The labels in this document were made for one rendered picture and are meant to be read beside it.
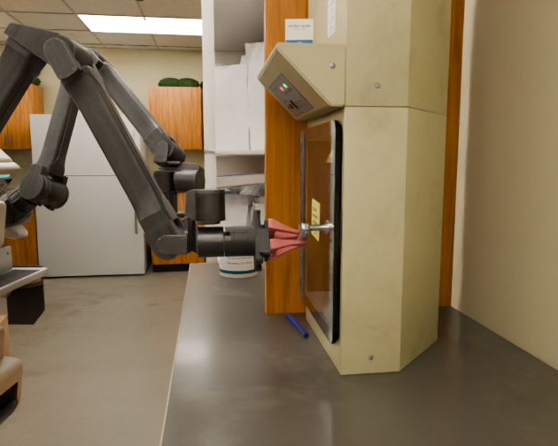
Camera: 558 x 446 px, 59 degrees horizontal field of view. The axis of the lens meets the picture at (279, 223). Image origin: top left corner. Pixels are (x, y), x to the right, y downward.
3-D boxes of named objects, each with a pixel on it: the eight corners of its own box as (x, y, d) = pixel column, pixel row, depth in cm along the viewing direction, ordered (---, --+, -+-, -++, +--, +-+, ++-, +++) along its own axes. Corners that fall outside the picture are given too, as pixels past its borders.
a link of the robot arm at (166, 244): (168, 247, 97) (156, 255, 89) (166, 188, 96) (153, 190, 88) (229, 247, 97) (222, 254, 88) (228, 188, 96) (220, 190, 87)
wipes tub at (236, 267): (256, 269, 174) (256, 226, 172) (259, 278, 161) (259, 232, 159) (218, 270, 172) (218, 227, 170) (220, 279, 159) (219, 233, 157)
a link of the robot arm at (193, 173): (173, 153, 132) (156, 141, 124) (213, 152, 128) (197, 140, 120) (166, 196, 129) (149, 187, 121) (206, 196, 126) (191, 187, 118)
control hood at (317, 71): (306, 120, 114) (306, 76, 113) (345, 106, 82) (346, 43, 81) (257, 120, 112) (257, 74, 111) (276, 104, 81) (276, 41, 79)
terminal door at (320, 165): (305, 299, 118) (306, 129, 113) (337, 347, 88) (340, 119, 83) (301, 299, 118) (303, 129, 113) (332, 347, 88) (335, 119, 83)
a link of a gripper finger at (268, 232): (306, 216, 93) (257, 218, 92) (311, 252, 90) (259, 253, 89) (301, 231, 99) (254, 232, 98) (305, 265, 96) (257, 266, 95)
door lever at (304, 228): (321, 250, 97) (319, 238, 98) (330, 231, 88) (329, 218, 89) (293, 251, 96) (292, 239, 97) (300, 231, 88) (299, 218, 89)
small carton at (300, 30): (313, 59, 93) (313, 26, 93) (313, 53, 88) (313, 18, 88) (286, 59, 94) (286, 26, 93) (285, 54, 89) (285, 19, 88)
